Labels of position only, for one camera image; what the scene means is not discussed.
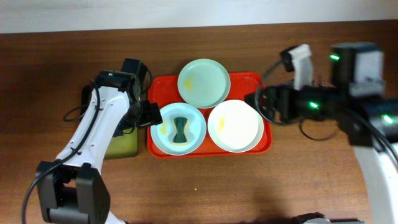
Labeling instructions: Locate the black tray with soapy water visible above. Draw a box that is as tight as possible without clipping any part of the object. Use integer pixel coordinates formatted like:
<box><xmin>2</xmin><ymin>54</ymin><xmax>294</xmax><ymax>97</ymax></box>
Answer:
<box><xmin>80</xmin><ymin>85</ymin><xmax>139</xmax><ymax>160</ymax></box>

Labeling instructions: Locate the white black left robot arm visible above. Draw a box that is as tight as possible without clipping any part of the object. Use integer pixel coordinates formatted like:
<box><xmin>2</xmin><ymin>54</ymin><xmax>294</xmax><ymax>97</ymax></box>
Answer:
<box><xmin>31</xmin><ymin>70</ymin><xmax>162</xmax><ymax>223</ymax></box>

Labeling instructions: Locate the green plate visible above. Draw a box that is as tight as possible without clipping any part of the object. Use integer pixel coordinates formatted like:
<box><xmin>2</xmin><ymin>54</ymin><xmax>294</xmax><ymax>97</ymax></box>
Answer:
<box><xmin>177</xmin><ymin>58</ymin><xmax>231</xmax><ymax>109</ymax></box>

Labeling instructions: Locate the light blue plate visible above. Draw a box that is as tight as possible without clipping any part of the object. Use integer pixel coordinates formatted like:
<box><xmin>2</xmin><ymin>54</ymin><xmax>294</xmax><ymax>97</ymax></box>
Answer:
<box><xmin>150</xmin><ymin>103</ymin><xmax>206</xmax><ymax>156</ymax></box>

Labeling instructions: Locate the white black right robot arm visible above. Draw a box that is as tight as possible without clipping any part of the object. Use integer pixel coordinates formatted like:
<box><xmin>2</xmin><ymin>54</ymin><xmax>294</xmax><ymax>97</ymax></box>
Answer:
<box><xmin>244</xmin><ymin>42</ymin><xmax>397</xmax><ymax>223</ymax></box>

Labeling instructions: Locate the white plate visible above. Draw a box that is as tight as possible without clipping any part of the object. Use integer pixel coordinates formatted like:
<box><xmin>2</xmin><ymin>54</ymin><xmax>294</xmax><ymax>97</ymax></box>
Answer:
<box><xmin>207</xmin><ymin>100</ymin><xmax>264</xmax><ymax>153</ymax></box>

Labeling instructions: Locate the red plastic tray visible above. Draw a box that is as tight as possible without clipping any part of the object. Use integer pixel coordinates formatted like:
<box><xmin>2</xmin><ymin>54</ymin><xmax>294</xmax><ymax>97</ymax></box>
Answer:
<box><xmin>147</xmin><ymin>72</ymin><xmax>272</xmax><ymax>159</ymax></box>

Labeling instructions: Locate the green yellow sponge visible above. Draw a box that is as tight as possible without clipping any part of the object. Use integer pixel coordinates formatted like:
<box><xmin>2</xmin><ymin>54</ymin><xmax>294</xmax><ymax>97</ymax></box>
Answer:
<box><xmin>172</xmin><ymin>117</ymin><xmax>188</xmax><ymax>144</ymax></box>

